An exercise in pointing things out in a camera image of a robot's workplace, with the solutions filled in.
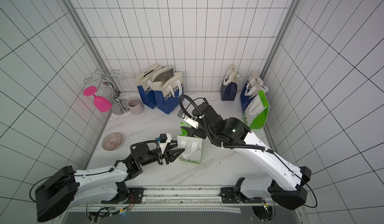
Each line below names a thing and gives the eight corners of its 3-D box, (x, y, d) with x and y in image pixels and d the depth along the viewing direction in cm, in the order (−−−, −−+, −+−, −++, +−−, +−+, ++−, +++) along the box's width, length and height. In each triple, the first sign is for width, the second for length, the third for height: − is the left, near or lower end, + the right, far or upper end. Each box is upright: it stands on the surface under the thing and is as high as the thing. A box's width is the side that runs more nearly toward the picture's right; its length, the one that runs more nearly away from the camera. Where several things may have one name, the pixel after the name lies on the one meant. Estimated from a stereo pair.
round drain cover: (107, 153, 88) (103, 151, 85) (102, 141, 93) (99, 138, 90) (124, 143, 92) (122, 140, 89) (119, 132, 97) (117, 129, 94)
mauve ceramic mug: (129, 114, 108) (125, 108, 102) (132, 103, 115) (129, 97, 109) (142, 114, 108) (139, 108, 102) (145, 103, 115) (142, 97, 109)
